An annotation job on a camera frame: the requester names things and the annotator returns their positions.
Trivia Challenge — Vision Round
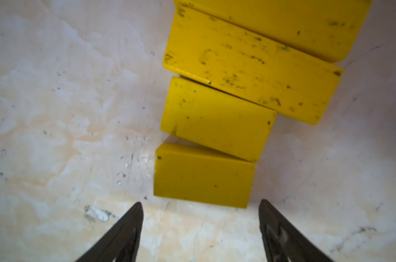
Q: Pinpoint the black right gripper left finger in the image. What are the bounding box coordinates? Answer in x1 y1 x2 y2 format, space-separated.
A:
78 202 144 262

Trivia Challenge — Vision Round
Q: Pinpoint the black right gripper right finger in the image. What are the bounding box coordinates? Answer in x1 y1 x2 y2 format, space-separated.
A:
259 199 332 262

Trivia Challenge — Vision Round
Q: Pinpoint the yellow block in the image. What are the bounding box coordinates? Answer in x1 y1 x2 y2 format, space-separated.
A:
153 144 255 208
163 6 343 124
175 0 372 63
160 76 277 162

